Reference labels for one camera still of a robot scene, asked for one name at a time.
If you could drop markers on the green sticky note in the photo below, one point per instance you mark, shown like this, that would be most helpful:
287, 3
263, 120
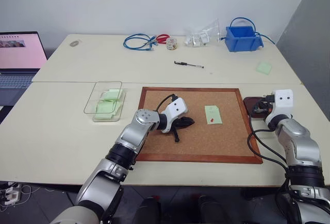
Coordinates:
213, 113

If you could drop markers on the open laptop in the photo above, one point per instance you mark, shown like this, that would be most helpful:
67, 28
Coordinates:
18, 61

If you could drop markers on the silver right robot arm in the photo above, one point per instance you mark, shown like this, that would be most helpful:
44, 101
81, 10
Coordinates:
299, 141

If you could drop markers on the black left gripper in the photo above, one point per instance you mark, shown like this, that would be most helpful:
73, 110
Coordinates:
180, 123

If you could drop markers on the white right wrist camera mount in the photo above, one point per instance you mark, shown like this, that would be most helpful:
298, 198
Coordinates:
283, 100

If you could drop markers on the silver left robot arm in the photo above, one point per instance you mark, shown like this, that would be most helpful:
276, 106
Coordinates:
131, 133

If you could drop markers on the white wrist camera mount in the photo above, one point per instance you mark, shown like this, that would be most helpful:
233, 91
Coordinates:
283, 100
175, 110

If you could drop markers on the small clear tape roll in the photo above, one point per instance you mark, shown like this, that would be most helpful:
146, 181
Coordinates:
75, 43

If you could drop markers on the blue storage bin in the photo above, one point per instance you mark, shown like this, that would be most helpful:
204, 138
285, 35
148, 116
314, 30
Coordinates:
242, 39

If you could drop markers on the clear plastic bag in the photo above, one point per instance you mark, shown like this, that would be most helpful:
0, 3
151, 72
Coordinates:
212, 29

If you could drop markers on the green note sheet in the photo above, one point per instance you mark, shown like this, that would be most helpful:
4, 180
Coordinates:
106, 105
104, 116
113, 94

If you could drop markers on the black pen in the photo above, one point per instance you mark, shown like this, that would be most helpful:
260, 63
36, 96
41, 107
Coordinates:
189, 64

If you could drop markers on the dark rounded shape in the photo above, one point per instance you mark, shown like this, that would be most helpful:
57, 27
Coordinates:
210, 209
150, 209

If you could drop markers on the dark red tray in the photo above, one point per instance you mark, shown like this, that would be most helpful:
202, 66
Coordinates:
248, 108

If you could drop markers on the white plug adapter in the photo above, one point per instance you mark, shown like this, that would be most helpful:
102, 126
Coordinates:
196, 42
205, 37

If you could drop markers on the small clear jar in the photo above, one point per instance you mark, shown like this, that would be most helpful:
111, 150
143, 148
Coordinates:
172, 44

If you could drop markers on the green sticky note pad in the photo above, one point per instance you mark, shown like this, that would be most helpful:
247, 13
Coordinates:
263, 67

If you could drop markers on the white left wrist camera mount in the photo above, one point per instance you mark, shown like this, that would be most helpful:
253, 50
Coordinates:
175, 110

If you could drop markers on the white power strip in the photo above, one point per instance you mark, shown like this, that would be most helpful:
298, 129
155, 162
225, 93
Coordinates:
11, 194

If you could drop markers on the wood-framed cork board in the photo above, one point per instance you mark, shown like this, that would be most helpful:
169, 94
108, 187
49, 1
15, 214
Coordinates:
201, 141

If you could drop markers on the clear plastic box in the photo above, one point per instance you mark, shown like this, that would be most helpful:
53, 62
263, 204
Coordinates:
105, 100

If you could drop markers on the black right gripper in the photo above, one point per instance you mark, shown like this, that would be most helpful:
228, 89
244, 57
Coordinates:
266, 105

